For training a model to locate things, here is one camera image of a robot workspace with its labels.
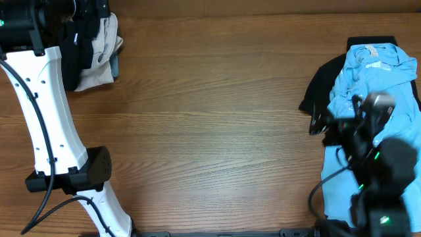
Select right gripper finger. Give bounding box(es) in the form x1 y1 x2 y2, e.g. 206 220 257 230
309 104 332 135
352 95 364 119

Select black t-shirt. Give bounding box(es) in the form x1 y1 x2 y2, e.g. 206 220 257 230
59 17 99 91

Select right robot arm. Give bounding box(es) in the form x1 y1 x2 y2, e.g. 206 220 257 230
306 93 417 237

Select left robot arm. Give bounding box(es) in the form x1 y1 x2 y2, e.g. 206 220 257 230
1 1 136 236

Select beige folded trousers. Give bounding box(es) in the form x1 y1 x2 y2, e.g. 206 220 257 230
75 13 124 92

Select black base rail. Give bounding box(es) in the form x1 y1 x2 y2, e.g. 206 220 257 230
132 228 331 237

